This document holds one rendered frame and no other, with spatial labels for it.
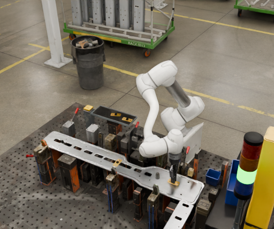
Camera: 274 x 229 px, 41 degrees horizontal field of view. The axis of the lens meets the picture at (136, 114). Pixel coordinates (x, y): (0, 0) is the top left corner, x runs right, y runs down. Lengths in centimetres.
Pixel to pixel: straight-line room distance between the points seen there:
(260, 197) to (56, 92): 445
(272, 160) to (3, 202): 220
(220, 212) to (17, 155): 192
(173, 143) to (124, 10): 481
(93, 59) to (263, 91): 257
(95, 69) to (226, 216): 358
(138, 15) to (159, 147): 469
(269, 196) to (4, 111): 441
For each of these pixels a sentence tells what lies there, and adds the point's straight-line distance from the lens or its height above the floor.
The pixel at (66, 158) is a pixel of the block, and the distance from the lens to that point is 286.
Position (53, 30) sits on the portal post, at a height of 63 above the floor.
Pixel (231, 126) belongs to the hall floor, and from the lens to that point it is 493.
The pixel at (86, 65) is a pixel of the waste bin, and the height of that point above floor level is 44.
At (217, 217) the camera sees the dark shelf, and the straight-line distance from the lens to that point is 244.
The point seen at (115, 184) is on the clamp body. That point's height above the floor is 96.
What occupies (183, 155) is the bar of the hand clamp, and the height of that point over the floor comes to 115.
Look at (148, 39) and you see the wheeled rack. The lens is 651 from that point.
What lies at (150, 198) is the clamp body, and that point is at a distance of 248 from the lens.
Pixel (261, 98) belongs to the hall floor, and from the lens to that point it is 561.
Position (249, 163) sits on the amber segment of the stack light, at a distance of 139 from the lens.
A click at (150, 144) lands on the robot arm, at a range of 229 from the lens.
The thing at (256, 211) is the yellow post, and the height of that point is 160.
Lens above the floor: 289
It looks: 35 degrees down
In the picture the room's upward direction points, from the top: 2 degrees counter-clockwise
